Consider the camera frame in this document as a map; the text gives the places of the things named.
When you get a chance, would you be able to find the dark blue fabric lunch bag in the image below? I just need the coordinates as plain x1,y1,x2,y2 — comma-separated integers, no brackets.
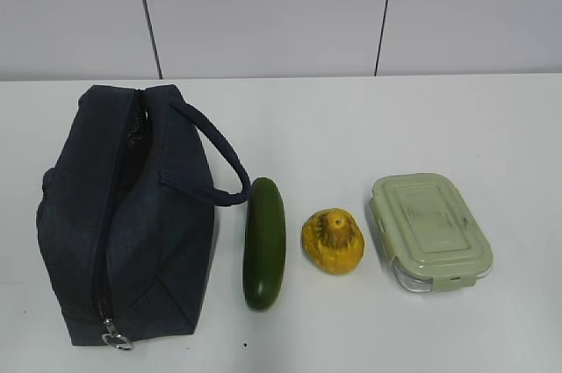
36,84,250,350

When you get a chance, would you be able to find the silver zipper pull ring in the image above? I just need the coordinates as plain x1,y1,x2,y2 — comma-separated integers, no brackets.
101,318,134,352

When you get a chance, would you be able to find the yellow toy pear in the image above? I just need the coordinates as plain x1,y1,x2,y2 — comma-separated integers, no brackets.
301,208,364,276

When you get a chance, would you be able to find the green cucumber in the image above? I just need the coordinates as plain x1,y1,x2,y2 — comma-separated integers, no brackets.
242,177,286,311

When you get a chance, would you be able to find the green lidded food container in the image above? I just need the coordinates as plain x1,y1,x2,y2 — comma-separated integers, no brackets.
370,173,494,293

